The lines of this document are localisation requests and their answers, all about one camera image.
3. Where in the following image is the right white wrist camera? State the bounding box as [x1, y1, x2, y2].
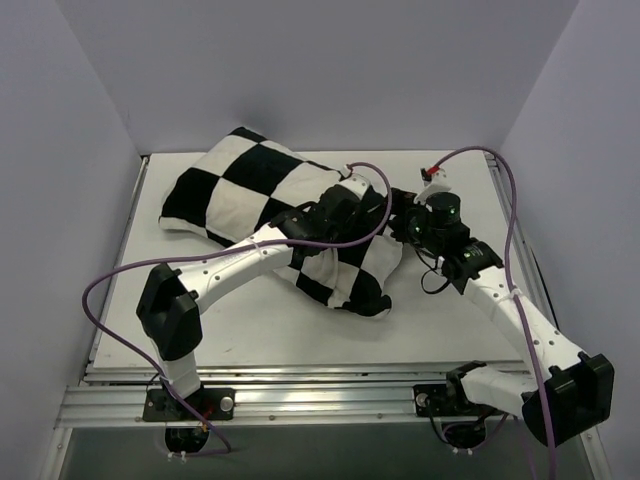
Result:
[415, 166, 451, 205]

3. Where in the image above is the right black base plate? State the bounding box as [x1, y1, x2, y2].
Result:
[412, 383, 502, 417]

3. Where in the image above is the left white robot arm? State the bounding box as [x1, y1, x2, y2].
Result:
[136, 177, 391, 419]

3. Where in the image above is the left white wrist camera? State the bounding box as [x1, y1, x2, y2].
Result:
[337, 168, 371, 200]

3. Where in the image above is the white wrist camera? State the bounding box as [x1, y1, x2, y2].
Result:
[337, 168, 371, 200]
[415, 166, 451, 205]

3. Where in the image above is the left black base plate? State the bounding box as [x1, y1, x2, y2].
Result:
[142, 387, 235, 423]

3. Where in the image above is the left aluminium side rail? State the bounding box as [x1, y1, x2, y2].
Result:
[88, 155, 150, 364]

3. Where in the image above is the aluminium side rail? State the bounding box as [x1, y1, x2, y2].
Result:
[484, 153, 560, 329]
[88, 155, 150, 364]

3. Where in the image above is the aluminium front frame rail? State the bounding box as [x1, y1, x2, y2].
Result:
[52, 364, 599, 429]

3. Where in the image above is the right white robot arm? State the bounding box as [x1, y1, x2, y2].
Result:
[389, 189, 615, 446]

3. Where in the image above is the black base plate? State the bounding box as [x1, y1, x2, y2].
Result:
[142, 387, 235, 423]
[412, 383, 502, 417]

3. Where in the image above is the white pillow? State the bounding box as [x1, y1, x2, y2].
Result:
[361, 234, 403, 289]

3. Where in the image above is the right aluminium side rail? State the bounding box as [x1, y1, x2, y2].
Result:
[484, 153, 560, 329]

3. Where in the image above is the black white checkered pillowcase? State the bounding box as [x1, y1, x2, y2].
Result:
[159, 127, 392, 317]

